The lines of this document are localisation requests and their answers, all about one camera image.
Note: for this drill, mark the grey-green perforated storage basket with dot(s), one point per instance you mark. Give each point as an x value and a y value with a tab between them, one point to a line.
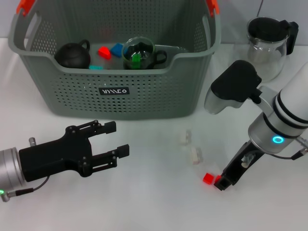
144	101

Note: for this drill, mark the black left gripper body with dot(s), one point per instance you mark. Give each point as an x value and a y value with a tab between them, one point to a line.
55	156

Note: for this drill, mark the glass teapot with black lid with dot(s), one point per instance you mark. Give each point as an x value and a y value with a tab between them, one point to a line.
267	26

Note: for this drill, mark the clear toy brick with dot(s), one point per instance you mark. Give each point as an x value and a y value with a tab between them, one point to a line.
185	138
195	156

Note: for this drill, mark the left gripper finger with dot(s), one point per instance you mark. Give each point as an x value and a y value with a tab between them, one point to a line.
103	127
110	157

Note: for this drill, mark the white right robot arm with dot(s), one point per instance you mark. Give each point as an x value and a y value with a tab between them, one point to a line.
296	91

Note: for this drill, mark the orange-red notched toy brick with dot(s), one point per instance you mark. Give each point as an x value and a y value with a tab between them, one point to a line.
208	178

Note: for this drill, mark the green toy brick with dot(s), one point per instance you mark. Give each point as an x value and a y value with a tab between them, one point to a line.
136	60

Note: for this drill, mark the glass teacup with black base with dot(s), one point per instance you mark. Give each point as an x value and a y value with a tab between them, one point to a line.
138	47

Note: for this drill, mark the black clay teapot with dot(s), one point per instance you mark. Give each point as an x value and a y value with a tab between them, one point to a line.
72	56

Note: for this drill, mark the teal square toy brick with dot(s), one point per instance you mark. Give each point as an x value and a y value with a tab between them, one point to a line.
95	67

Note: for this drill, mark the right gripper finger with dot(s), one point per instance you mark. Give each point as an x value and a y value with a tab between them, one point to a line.
217	184

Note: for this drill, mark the blue square toy brick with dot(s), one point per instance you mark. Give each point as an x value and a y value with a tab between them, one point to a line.
117	50

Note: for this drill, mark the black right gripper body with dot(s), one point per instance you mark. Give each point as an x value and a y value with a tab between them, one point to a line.
238	168

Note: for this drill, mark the bright red toy brick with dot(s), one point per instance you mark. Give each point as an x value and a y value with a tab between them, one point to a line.
104	53

